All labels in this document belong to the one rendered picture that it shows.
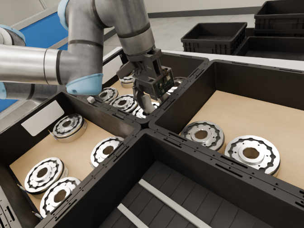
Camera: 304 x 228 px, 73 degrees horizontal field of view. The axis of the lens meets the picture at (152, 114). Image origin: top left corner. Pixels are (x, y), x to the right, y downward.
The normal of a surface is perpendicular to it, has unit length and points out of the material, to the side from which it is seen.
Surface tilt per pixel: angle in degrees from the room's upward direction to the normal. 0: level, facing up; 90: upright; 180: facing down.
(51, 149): 0
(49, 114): 90
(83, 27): 53
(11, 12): 90
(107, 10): 86
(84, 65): 60
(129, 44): 90
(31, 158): 0
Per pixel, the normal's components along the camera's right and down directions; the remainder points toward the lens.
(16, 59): 0.21, -0.05
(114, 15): -0.39, 0.76
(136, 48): 0.01, 0.66
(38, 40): 0.77, 0.25
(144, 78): -0.26, -0.72
